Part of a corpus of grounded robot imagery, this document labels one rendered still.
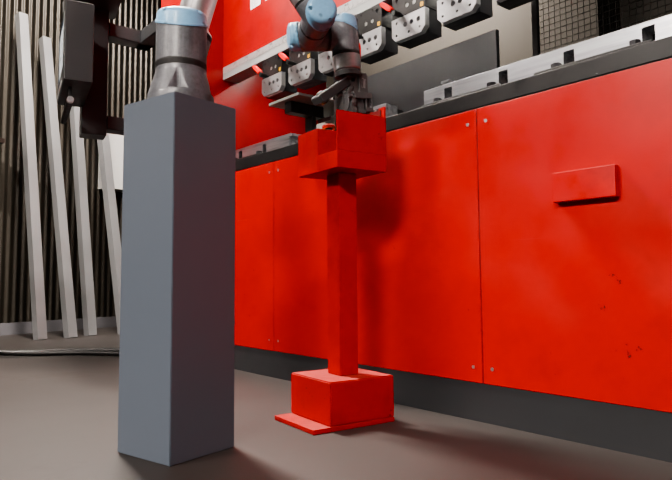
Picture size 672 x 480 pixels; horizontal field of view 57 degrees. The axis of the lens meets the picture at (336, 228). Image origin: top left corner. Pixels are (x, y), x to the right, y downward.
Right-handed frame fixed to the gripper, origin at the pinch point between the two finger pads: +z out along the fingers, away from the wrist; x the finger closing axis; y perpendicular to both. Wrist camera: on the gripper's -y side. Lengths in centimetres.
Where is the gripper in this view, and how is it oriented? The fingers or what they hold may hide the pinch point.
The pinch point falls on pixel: (347, 145)
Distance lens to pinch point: 168.1
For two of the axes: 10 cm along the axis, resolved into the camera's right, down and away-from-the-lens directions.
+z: 0.8, 10.0, -0.3
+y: 8.3, -0.5, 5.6
